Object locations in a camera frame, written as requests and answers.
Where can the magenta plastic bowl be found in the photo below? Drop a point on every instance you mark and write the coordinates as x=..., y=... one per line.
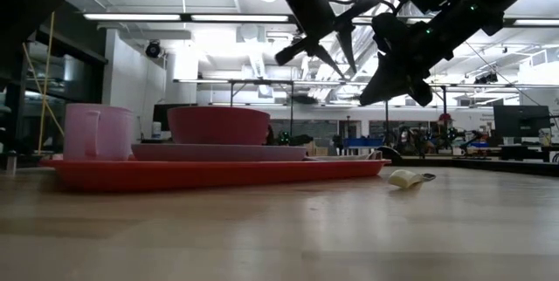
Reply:
x=218, y=126

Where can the large black computer monitor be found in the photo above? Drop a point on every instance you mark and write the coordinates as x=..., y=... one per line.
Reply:
x=522, y=120

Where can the small black computer monitor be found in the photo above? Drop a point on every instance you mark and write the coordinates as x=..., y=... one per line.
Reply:
x=162, y=117

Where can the black aluminium table frame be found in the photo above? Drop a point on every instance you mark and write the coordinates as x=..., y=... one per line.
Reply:
x=480, y=165

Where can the black background robot arm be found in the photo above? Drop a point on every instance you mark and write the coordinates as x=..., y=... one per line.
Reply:
x=292, y=139

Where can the lavender plastic plate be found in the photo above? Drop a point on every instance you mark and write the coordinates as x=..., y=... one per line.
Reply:
x=218, y=153

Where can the person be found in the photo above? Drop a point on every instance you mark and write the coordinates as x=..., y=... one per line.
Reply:
x=444, y=118

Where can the black overhead gantry frame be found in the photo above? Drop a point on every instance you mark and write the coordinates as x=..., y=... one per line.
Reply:
x=262, y=82

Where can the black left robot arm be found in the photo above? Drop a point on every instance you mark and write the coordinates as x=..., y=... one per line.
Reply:
x=35, y=2

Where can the red plastic tray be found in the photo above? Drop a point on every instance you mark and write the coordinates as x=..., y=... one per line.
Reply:
x=218, y=176

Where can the long ceiling light tube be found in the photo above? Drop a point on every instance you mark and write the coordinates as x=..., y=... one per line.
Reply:
x=240, y=18
x=537, y=22
x=131, y=17

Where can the round black ceiling speaker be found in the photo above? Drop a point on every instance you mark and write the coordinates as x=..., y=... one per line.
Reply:
x=153, y=50

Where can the small metal bottle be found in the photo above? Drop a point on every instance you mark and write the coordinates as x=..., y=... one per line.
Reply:
x=11, y=163

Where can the white paper cup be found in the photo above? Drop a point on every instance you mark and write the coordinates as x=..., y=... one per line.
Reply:
x=156, y=130

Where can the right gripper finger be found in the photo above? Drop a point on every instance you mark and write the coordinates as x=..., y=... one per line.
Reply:
x=386, y=80
x=421, y=93

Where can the pink plastic mug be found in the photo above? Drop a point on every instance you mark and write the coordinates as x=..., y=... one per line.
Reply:
x=98, y=132

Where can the blue storage bin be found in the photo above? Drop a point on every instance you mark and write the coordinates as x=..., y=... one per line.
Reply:
x=362, y=141

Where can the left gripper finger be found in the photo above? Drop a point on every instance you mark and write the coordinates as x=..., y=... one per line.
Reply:
x=327, y=58
x=348, y=45

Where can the black ceiling spotlight cluster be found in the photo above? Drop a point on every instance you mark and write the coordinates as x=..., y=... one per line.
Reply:
x=485, y=78

